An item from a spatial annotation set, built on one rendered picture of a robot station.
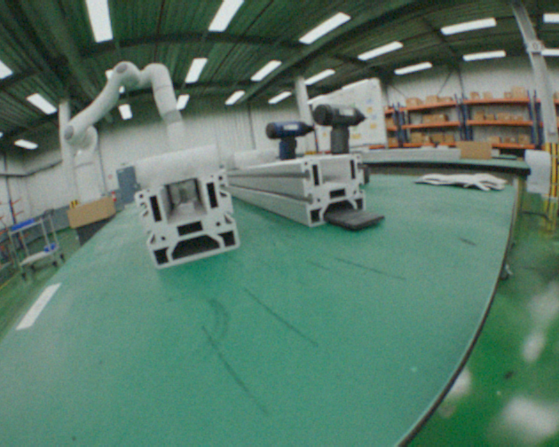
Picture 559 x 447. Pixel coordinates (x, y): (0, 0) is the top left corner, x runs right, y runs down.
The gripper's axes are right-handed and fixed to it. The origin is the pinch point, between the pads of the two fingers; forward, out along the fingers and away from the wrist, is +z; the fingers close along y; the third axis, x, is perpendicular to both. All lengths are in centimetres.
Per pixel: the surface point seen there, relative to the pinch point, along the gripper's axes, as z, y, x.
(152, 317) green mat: 3, 4, 95
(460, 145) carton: -8, -206, 31
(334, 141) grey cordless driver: -9, -37, 64
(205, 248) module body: 3, -1, 84
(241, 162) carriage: -7, -15, 53
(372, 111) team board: -65, -263, -125
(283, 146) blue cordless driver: -10, -33, 41
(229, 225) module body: 0, -4, 85
